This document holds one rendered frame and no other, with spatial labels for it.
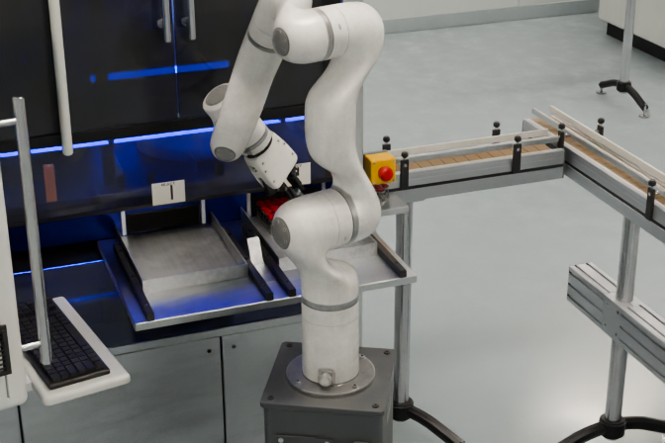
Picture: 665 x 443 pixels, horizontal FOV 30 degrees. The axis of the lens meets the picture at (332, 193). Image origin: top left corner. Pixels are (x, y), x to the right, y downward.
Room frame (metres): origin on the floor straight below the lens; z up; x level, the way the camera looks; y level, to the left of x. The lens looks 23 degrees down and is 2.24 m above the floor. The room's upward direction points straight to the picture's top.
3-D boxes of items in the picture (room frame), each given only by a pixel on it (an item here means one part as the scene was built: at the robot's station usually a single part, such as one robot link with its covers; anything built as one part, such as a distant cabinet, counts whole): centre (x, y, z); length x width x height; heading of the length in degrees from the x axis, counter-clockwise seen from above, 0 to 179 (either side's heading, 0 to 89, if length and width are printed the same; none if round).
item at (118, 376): (2.51, 0.68, 0.79); 0.45 x 0.28 x 0.03; 30
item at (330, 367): (2.29, 0.01, 0.95); 0.19 x 0.19 x 0.18
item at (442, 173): (3.38, -0.35, 0.92); 0.69 x 0.16 x 0.16; 110
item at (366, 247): (2.95, 0.07, 0.90); 0.34 x 0.26 x 0.04; 20
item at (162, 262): (2.83, 0.39, 0.90); 0.34 x 0.26 x 0.04; 20
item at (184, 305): (2.82, 0.20, 0.87); 0.70 x 0.48 x 0.02; 110
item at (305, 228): (2.27, 0.03, 1.16); 0.19 x 0.12 x 0.24; 126
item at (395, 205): (3.19, -0.13, 0.87); 0.14 x 0.13 x 0.02; 20
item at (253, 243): (2.75, 0.18, 0.91); 0.14 x 0.03 x 0.06; 19
